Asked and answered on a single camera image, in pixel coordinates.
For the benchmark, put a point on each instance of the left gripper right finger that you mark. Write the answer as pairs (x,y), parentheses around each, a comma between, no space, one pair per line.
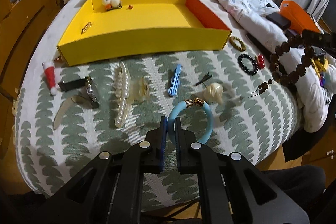
(192,156)

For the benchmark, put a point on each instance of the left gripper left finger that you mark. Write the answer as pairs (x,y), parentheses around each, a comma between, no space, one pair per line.
(148,156)

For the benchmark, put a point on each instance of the light blue bangle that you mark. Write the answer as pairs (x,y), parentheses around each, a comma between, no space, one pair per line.
(184,105)

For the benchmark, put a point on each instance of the clear plastic hair claw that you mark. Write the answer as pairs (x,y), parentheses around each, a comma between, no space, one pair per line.
(139,91)

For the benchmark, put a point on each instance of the cream shell hair claw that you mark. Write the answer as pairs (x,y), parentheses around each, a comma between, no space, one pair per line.
(214,93)

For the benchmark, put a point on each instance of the blue hair clip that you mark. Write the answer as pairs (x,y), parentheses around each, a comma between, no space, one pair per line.
(175,82)

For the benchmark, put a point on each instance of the small black hair clip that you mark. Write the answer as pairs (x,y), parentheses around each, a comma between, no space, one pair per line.
(206,77)

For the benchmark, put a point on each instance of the pearl hair clip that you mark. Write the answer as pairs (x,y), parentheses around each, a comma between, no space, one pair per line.
(123,84)

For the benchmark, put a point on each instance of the wrist watch with strap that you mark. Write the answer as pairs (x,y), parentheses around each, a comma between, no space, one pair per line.
(90,97)

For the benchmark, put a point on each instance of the red santa hat clip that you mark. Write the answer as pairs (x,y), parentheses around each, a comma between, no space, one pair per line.
(49,71)

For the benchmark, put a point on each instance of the small gold hair clip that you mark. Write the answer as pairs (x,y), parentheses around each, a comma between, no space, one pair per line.
(86,27)

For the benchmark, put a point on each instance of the white bunny hair clip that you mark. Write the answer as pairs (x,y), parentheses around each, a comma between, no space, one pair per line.
(111,4)

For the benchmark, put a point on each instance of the orange box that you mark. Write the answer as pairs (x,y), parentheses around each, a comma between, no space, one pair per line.
(300,19)

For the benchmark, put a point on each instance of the black small box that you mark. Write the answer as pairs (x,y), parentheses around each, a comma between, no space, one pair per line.
(281,21)

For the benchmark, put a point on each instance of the green patterned bed sheet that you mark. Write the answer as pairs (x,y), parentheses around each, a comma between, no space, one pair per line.
(48,158)

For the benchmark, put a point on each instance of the white floral duvet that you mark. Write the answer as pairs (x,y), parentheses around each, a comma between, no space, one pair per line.
(251,15)

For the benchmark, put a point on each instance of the yellow cardboard box tray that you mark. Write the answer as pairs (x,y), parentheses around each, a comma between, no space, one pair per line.
(152,26)

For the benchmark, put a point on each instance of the wooden wardrobe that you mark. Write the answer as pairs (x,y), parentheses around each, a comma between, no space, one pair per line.
(23,23)

